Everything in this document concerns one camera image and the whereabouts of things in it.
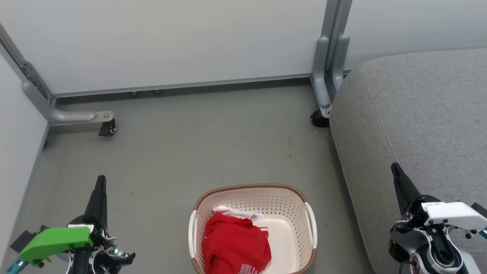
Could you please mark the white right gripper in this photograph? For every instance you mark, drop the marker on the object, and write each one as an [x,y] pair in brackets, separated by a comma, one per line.
[452,214]

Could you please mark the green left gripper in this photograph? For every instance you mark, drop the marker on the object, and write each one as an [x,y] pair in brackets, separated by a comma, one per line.
[57,240]

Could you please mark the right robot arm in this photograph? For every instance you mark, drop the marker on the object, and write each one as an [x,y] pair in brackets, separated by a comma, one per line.
[430,247]

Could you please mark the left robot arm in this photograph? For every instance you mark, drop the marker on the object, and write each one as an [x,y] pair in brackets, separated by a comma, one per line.
[81,263]

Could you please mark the grey fabric sofa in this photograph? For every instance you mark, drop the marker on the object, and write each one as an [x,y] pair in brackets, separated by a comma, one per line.
[422,125]

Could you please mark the red garment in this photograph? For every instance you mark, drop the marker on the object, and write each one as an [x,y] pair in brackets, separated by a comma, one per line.
[234,245]

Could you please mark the white garment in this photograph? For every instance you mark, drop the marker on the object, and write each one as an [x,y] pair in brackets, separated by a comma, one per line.
[243,214]

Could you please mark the black caster wheel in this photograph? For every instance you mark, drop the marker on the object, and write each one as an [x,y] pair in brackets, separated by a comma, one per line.
[107,128]
[319,119]

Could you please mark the grey curved partition foot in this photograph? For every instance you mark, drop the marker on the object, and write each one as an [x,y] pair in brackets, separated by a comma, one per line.
[62,114]

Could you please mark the white perforated laundry basket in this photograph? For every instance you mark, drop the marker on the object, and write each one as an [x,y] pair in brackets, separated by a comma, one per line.
[289,228]

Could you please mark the grey upright partition foot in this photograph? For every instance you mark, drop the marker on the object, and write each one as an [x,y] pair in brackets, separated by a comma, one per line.
[323,76]

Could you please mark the white partition panel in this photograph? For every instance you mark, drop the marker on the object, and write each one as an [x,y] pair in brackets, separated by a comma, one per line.
[171,42]

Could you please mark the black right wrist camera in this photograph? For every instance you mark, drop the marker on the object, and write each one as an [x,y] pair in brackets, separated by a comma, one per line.
[480,209]

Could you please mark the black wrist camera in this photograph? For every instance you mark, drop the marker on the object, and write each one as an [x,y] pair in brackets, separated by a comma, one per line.
[480,209]
[26,239]

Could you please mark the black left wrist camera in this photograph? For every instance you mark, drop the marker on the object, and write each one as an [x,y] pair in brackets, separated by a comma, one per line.
[26,239]

